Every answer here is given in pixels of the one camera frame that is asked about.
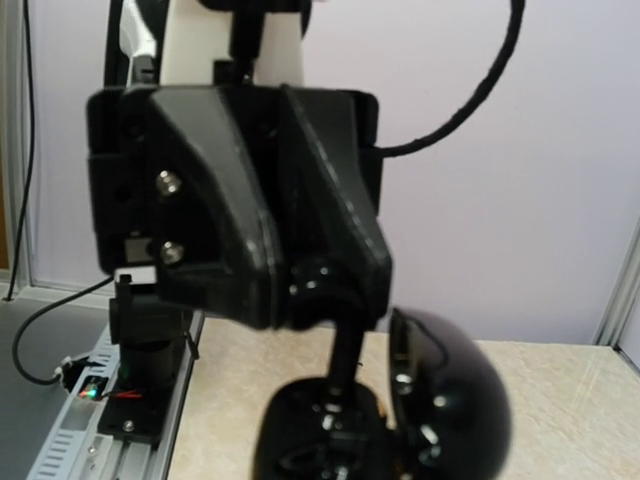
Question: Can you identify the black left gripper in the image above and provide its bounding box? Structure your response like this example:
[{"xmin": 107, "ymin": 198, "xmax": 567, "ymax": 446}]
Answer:
[{"xmin": 87, "ymin": 85, "xmax": 393, "ymax": 331}]

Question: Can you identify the black earbud charging case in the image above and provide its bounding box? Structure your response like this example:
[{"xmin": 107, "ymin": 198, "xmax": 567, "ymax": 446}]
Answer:
[{"xmin": 251, "ymin": 308, "xmax": 512, "ymax": 479}]

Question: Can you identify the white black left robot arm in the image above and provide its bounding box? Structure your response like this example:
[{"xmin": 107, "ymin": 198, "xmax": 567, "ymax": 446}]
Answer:
[{"xmin": 86, "ymin": 1, "xmax": 392, "ymax": 397}]

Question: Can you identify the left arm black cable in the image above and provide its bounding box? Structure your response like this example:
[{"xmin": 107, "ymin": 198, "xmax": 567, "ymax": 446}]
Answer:
[{"xmin": 377, "ymin": 0, "xmax": 529, "ymax": 157}]

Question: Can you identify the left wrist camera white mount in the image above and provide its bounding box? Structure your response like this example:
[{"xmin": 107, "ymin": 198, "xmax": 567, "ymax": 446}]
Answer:
[{"xmin": 158, "ymin": 1, "xmax": 312, "ymax": 87}]

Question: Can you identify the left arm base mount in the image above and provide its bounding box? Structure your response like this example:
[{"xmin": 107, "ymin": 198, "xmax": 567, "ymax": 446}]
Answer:
[{"xmin": 97, "ymin": 371, "xmax": 177, "ymax": 446}]

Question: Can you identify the black cable on bench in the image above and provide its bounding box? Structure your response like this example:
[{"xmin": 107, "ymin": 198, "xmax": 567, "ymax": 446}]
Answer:
[{"xmin": 12, "ymin": 274, "xmax": 114, "ymax": 386}]

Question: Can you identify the aluminium front rail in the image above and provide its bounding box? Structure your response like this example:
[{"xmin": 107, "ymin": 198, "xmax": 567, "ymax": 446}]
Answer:
[{"xmin": 27, "ymin": 329, "xmax": 193, "ymax": 480}]

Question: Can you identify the aluminium corner post left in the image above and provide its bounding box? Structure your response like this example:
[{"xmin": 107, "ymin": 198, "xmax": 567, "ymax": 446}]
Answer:
[{"xmin": 1, "ymin": 1, "xmax": 35, "ymax": 302}]

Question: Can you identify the aluminium corner post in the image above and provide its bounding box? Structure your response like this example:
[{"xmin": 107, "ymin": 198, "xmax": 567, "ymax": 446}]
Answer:
[
  {"xmin": 1, "ymin": 1, "xmax": 35, "ymax": 302},
  {"xmin": 594, "ymin": 236, "xmax": 639, "ymax": 347}
]

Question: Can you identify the aluminium corner post right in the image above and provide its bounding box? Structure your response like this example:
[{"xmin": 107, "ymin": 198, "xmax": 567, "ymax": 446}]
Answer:
[{"xmin": 594, "ymin": 236, "xmax": 639, "ymax": 347}]

